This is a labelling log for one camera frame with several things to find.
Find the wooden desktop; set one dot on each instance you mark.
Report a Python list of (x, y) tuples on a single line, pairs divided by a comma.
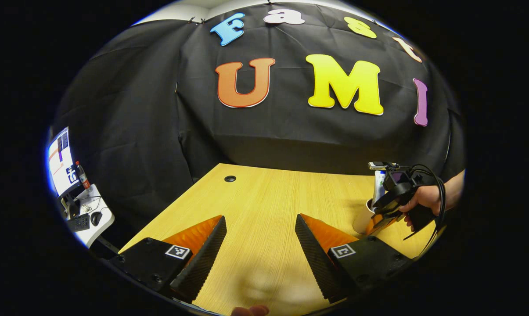
[(264, 210)]

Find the black keyboard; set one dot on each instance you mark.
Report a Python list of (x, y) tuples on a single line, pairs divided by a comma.
[(79, 223)]

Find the red drink bottle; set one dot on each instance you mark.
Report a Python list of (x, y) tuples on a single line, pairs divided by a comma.
[(82, 175)]

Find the white toothpaste tube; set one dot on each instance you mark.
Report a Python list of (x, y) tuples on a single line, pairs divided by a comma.
[(379, 186)]

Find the computer monitor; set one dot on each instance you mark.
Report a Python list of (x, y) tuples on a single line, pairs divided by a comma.
[(60, 162)]

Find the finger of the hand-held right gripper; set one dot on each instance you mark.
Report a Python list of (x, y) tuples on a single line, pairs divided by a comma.
[(389, 199), (380, 224)]

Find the black backdrop cloth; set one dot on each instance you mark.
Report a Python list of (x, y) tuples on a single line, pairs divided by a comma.
[(159, 131)]

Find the black computer mouse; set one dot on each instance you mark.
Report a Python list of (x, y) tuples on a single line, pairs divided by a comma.
[(96, 218)]

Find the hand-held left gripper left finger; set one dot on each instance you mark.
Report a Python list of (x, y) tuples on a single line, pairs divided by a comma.
[(205, 259)]

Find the beige cup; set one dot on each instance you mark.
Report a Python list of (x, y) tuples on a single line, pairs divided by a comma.
[(361, 219)]

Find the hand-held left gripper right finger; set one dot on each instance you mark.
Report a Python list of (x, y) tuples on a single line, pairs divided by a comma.
[(314, 259)]

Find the white side desk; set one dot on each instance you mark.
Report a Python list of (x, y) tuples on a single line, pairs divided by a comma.
[(102, 219)]

